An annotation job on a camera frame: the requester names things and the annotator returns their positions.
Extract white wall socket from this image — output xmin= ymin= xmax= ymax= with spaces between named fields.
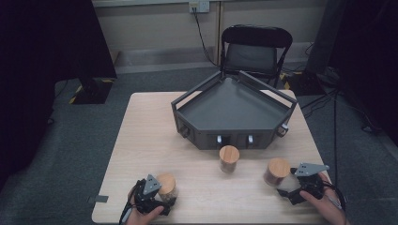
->
xmin=188 ymin=0 xmax=211 ymax=14

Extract black power cable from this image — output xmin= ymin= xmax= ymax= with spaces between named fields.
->
xmin=191 ymin=7 xmax=222 ymax=68

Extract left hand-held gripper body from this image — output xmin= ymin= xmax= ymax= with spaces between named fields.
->
xmin=132 ymin=173 xmax=164 ymax=216

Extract black stand base, yellow stripes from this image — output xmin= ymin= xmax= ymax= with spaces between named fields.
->
xmin=68 ymin=76 xmax=115 ymax=105
xmin=282 ymin=69 xmax=327 ymax=97

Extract grey corner rack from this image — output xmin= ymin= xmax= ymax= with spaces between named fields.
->
xmin=171 ymin=69 xmax=299 ymax=151

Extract left hand-held gripper cable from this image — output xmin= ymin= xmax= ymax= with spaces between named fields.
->
xmin=117 ymin=182 xmax=140 ymax=225

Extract grey tape piece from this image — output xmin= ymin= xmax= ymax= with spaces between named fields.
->
xmin=87 ymin=194 xmax=110 ymax=204

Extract right hand-held gripper cable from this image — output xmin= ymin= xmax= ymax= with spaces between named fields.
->
xmin=322 ymin=182 xmax=348 ymax=214

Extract glass jar with pale nuts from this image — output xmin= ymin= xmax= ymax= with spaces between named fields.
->
xmin=155 ymin=172 xmax=178 ymax=207

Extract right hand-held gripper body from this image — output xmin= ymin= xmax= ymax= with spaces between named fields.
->
xmin=290 ymin=162 xmax=330 ymax=201

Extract grey upright panel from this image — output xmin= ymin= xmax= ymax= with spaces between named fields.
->
xmin=304 ymin=0 xmax=349 ymax=75

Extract glass jar with red-brown contents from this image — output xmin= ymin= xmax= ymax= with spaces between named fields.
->
xmin=263 ymin=157 xmax=292 ymax=188

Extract hand-held gripper cable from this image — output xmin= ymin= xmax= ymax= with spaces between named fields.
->
xmin=117 ymin=182 xmax=140 ymax=225
xmin=322 ymin=182 xmax=348 ymax=214

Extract black folding chair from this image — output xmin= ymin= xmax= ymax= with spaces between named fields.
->
xmin=220 ymin=23 xmax=294 ymax=89

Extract dark curtain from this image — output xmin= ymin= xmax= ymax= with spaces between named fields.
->
xmin=0 ymin=0 xmax=118 ymax=192
xmin=328 ymin=0 xmax=398 ymax=148

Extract person's left hand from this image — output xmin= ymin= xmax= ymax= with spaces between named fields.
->
xmin=125 ymin=194 xmax=165 ymax=225

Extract person's right hand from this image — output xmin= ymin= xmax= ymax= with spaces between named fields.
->
xmin=298 ymin=172 xmax=346 ymax=225

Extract glass jar with brown nuts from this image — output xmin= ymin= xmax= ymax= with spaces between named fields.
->
xmin=218 ymin=144 xmax=241 ymax=174

